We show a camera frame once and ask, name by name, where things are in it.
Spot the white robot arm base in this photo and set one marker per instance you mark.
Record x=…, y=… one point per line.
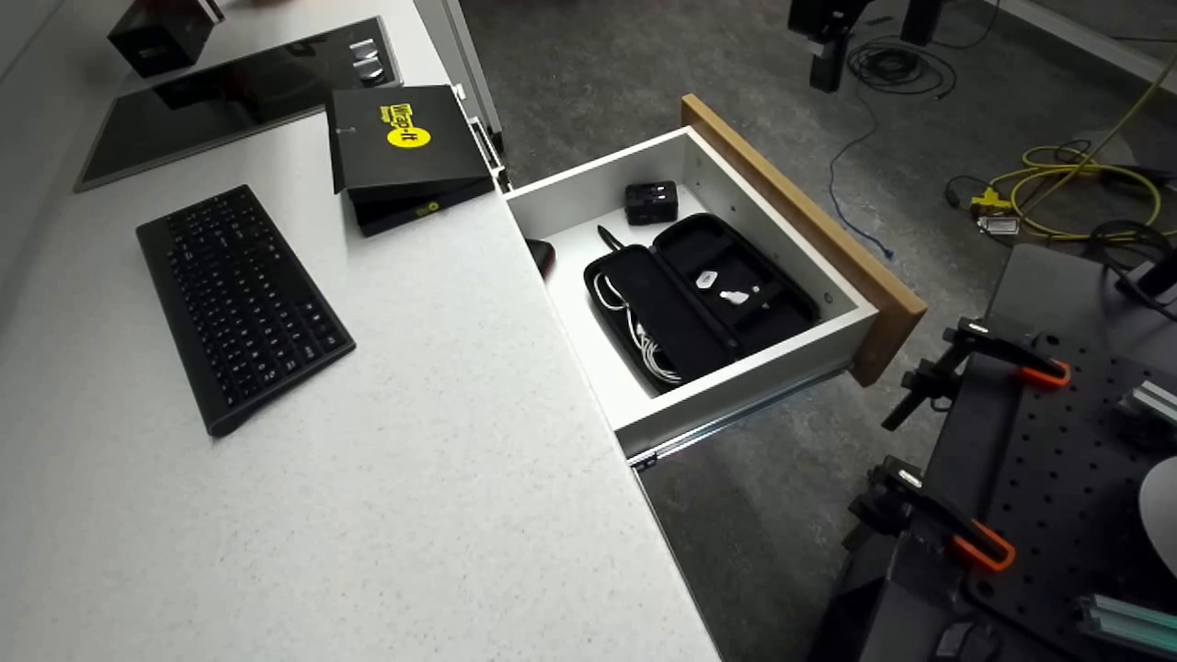
x=1163, y=513

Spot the black open zipper case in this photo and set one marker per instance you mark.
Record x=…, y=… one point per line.
x=693, y=299

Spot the white drawer with wooden front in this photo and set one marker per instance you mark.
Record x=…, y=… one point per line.
x=786, y=264

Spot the small black cube adapter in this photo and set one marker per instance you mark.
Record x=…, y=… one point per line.
x=648, y=201

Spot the black box with yellow logo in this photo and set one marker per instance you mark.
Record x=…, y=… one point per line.
x=405, y=150

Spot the black keyboard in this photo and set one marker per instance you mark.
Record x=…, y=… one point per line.
x=241, y=306

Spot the black flat monitor base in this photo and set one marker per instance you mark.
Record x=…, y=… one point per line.
x=232, y=96

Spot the black perforated breadboard table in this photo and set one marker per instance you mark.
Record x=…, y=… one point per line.
x=1043, y=492

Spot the aluminium extrusion bar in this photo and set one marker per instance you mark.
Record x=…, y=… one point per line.
x=1128, y=623

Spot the metal drawer slide rail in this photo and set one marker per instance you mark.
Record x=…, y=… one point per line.
x=706, y=432

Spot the black cube camera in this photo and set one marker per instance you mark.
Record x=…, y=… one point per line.
x=160, y=31

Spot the silver aluminium bracket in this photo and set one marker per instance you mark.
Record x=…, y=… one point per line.
x=1151, y=411

